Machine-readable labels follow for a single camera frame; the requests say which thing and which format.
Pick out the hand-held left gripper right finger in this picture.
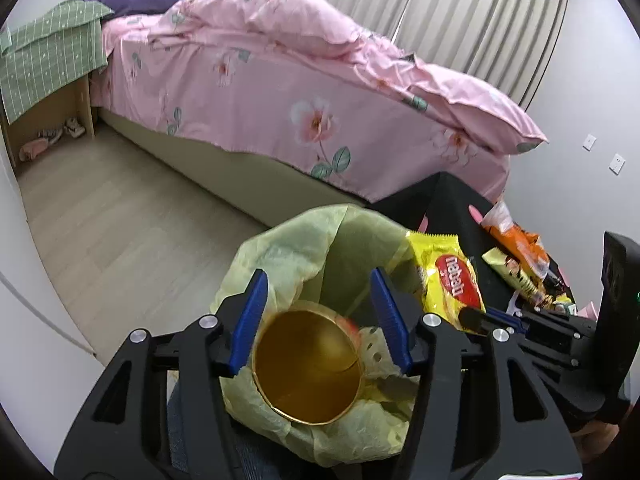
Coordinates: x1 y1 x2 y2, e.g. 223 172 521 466
370 267 583 480

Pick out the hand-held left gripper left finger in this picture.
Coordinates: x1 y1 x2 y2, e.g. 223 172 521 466
54 269 271 480

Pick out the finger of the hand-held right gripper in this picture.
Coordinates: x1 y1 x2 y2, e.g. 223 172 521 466
486 309 528 336
458 307 501 335

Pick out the yellow snack packet red label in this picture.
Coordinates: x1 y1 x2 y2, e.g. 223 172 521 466
404 231 487 333

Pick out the gold paper cup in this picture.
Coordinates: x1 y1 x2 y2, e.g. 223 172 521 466
251 301 366 426

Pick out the yellow-green trash bag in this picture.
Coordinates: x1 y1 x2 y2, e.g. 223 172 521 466
210 203 426 466

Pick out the green-yellow snack bar wrapper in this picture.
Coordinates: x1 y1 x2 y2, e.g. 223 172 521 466
481 247 545 307

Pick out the orange snack packet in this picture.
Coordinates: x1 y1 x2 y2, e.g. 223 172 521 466
487 224 552 282

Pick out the clear plastic wrapper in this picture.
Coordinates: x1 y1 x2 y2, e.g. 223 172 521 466
479 201 517 232

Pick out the black tablecloth with pink shapes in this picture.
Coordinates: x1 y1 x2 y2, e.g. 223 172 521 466
372 171 597 322

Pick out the beige bed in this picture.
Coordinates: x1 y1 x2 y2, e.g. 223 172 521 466
75 0 551 228

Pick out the pink floral duvet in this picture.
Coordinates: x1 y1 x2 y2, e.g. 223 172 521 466
90 0 551 207

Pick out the pink slipper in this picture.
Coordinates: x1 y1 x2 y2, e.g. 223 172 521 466
18 139 52 162

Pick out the wooden nightstand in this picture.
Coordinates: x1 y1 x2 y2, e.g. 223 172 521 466
0 71 98 171

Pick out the beige pleated curtain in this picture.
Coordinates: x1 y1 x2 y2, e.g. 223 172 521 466
271 0 572 112

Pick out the white curtain rod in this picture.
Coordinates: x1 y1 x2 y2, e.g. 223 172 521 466
392 0 428 47

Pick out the green checked cloth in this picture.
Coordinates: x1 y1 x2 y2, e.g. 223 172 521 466
0 0 116 126

